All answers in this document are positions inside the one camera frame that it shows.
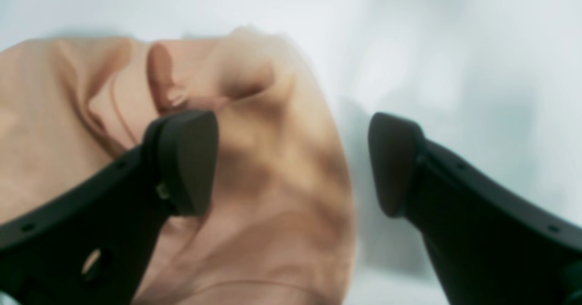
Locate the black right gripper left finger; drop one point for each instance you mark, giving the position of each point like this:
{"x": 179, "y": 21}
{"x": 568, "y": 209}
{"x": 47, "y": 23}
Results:
{"x": 92, "y": 245}

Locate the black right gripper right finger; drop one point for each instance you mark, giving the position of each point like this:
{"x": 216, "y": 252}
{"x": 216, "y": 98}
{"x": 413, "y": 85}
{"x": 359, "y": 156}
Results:
{"x": 487, "y": 245}

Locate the peach T-shirt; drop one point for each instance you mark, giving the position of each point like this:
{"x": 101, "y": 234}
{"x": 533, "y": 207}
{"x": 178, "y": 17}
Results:
{"x": 281, "y": 228}

